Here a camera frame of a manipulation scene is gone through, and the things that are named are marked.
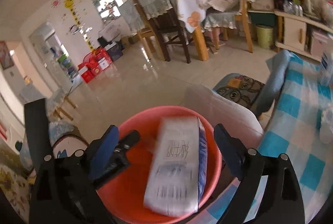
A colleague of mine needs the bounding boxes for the red gift boxes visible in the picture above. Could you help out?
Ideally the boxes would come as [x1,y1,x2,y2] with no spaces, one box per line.
[78,48,113,83]

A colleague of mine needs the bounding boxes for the light wooden dining table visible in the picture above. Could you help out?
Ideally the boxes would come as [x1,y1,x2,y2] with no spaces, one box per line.
[171,0,223,61]

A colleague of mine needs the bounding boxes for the green trash bin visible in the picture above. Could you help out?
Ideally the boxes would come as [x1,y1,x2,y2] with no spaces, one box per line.
[256,25,274,49]

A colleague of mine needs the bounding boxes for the white milk carton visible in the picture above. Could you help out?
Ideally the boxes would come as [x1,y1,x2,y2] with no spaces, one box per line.
[144,116,208,217]

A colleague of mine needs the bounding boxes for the dark wooden chair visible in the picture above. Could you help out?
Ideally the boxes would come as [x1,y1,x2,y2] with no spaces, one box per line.
[135,0,191,63]

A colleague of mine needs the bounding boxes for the white TV cabinet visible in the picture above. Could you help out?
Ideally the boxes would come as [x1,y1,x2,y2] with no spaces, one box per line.
[274,10,332,62]

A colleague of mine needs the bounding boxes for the giraffe height wall sticker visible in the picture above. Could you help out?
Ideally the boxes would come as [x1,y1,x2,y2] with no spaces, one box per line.
[64,0,95,52]

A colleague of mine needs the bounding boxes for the pink plastic basin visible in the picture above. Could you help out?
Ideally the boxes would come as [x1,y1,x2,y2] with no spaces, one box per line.
[98,106,222,223]

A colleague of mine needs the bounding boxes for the light wooden chair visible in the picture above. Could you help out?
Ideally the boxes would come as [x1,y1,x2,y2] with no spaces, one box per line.
[207,0,253,53]

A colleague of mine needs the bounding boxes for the white yogurt bottle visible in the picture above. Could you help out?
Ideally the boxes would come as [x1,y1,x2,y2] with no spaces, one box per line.
[318,50,333,86]

